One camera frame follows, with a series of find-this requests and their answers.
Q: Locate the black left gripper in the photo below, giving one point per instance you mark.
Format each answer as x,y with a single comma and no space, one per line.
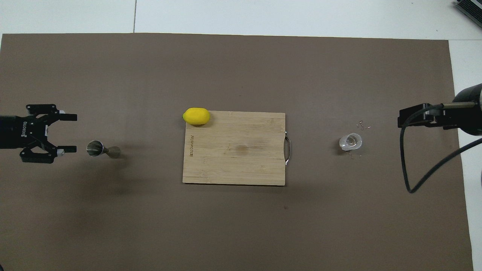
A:
15,131

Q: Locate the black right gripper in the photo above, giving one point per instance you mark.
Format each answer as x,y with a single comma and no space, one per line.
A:
444,118

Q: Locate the steel double jigger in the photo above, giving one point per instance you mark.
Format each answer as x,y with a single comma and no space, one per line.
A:
98,148

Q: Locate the small clear glass cup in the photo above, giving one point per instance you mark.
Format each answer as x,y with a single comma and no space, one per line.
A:
350,142

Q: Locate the brown paper table mat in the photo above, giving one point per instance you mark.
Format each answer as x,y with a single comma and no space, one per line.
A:
113,210

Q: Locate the grey ribbed device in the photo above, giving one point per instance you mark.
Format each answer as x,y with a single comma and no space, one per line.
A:
470,9

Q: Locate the yellow lemon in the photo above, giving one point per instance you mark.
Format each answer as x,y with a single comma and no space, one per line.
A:
196,116

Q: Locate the wooden cutting board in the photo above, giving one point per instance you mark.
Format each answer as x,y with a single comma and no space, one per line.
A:
233,150

